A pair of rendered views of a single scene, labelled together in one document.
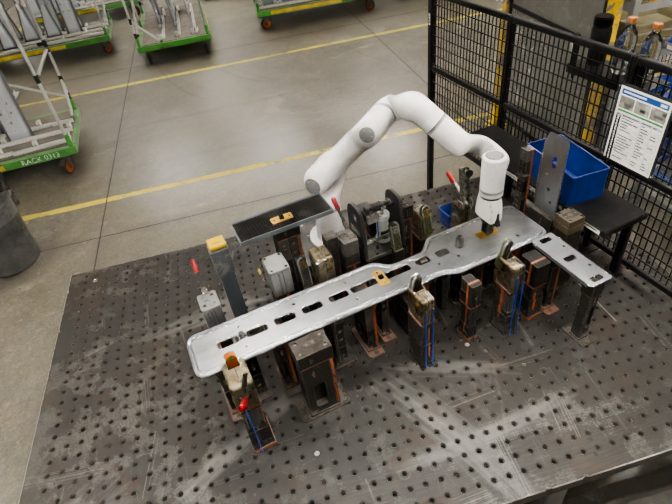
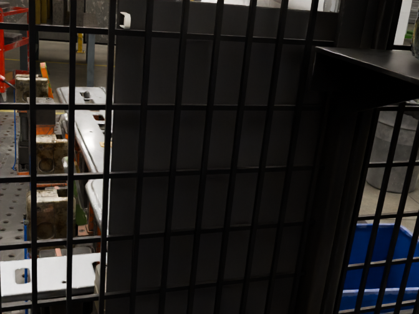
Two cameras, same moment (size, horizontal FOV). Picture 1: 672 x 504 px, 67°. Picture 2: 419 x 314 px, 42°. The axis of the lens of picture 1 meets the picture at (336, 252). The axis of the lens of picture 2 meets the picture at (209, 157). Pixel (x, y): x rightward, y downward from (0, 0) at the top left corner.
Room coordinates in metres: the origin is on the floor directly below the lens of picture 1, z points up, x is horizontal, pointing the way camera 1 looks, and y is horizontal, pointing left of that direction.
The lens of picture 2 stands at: (1.51, -1.56, 1.48)
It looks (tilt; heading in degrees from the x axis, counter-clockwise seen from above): 19 degrees down; 88
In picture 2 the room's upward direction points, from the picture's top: 6 degrees clockwise
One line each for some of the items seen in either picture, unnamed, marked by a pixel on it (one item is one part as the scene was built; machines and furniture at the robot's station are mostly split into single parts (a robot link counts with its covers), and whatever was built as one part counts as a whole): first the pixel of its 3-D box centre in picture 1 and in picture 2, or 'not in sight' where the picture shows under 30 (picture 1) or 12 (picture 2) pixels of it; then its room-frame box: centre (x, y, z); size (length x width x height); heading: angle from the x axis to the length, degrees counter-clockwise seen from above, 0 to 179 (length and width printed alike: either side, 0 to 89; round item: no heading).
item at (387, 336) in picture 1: (381, 305); not in sight; (1.33, -0.14, 0.84); 0.13 x 0.05 x 0.29; 20
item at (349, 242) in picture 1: (351, 272); not in sight; (1.49, -0.05, 0.89); 0.13 x 0.11 x 0.38; 20
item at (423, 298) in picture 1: (421, 326); (50, 200); (1.17, -0.26, 0.87); 0.12 x 0.09 x 0.35; 20
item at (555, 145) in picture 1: (550, 176); not in sight; (1.55, -0.84, 1.17); 0.12 x 0.01 x 0.34; 20
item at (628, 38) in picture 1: (626, 45); not in sight; (1.78, -1.16, 1.53); 0.06 x 0.06 x 0.20
